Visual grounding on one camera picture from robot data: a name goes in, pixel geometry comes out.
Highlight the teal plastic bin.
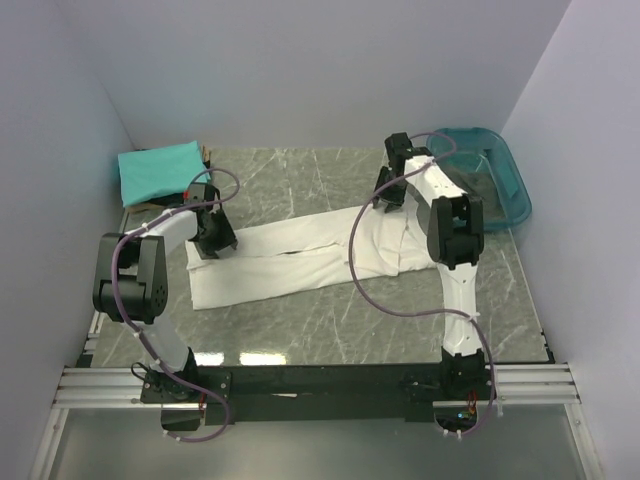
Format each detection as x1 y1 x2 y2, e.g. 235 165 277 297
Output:
426 127 532 232

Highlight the black base beam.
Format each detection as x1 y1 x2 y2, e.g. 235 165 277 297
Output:
139 363 501 426

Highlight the white printed t shirt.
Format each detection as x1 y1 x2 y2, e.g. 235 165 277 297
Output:
185 200 436 310

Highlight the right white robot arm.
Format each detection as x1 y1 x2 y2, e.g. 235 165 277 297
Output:
373 132 485 386

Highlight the black folded t shirt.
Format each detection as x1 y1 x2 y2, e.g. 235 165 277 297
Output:
148 192 185 208

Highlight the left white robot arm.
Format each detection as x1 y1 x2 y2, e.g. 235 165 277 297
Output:
92 182 238 383

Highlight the grey t shirt in bin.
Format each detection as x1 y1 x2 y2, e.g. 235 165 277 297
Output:
447 168 505 222

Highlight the teal folded t shirt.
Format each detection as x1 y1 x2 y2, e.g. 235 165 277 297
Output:
118 141 206 207

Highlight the aluminium frame rail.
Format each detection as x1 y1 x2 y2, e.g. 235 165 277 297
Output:
49 304 151 411

